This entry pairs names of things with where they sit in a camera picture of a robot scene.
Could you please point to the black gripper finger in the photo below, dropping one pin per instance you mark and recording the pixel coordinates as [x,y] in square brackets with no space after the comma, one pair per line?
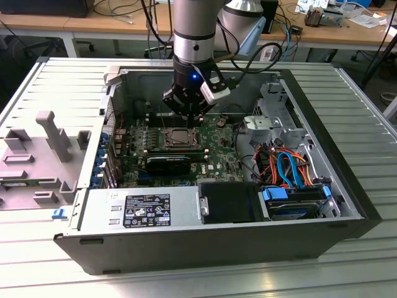
[203,108]
[175,99]

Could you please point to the silver square CPU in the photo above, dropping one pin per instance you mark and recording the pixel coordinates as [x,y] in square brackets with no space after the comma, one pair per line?
[180,136]

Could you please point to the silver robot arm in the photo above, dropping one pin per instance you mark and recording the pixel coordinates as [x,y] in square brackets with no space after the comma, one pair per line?
[193,18]

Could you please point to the thin metal locking lever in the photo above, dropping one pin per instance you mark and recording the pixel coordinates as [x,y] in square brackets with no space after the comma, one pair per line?
[161,116]

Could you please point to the blue expansion slot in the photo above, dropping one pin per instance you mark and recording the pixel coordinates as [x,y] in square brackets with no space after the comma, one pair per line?
[143,179]

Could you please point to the copper CPU cooler heatsink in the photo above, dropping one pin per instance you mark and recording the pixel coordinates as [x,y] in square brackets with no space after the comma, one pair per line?
[313,17]

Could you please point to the green motherboard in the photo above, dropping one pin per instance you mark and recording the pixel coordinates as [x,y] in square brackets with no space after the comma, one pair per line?
[217,149]

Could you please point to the RAM stick black chips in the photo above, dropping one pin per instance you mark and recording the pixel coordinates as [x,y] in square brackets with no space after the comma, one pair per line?
[176,151]

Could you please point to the silver drive cage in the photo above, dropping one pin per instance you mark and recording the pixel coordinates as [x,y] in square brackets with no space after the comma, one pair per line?
[263,123]

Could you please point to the black graphics card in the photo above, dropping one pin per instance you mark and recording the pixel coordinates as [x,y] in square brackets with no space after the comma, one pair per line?
[167,166]

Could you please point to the pale blue teach pendant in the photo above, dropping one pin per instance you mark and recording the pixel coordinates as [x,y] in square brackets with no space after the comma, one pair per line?
[252,34]

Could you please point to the white power adapter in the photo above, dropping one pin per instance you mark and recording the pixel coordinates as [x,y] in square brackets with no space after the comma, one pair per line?
[267,53]

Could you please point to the wooden desk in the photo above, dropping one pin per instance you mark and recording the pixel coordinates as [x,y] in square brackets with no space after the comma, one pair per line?
[102,25]

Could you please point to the black box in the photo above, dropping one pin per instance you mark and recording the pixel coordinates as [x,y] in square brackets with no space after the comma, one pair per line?
[271,18]

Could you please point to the hard disk blue carrier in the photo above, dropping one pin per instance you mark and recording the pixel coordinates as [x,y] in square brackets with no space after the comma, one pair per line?
[274,195]

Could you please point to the silver power supply unit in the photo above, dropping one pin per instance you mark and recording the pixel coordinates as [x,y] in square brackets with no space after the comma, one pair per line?
[99,201]

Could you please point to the black open PC case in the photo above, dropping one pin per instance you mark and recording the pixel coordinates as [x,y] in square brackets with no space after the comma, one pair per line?
[186,248]

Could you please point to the white printed box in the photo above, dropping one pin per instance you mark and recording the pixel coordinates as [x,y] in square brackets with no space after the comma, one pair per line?
[310,5]

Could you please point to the black flat case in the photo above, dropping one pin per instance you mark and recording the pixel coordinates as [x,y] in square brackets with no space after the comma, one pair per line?
[46,7]

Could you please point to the grey parts rack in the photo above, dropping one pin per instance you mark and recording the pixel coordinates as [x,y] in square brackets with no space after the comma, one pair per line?
[31,174]

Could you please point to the green RAM stick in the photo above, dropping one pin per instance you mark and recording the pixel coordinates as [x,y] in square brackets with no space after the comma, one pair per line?
[14,184]

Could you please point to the black stand leg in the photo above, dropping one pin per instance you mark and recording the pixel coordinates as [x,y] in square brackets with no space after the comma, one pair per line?
[379,59]

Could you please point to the white paper sheet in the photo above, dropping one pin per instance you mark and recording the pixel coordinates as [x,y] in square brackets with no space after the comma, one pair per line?
[366,19]

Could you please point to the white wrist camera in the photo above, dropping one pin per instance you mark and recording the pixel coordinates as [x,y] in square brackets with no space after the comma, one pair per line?
[214,94]

